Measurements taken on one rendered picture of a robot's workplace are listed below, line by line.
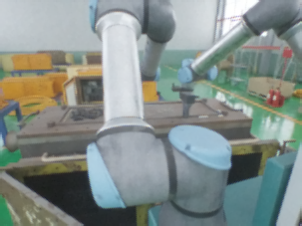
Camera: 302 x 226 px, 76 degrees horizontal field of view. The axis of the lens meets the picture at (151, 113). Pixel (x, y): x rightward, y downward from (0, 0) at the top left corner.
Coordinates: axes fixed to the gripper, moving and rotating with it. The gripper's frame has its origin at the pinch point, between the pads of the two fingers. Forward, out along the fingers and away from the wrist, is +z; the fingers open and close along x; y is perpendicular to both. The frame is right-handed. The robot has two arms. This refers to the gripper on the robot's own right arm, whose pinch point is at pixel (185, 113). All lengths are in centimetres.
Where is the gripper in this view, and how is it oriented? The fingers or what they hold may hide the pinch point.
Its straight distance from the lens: 116.3
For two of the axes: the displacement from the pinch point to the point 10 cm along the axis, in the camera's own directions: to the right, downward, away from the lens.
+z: 0.0, 9.4, 3.4
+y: 9.8, -0.6, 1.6
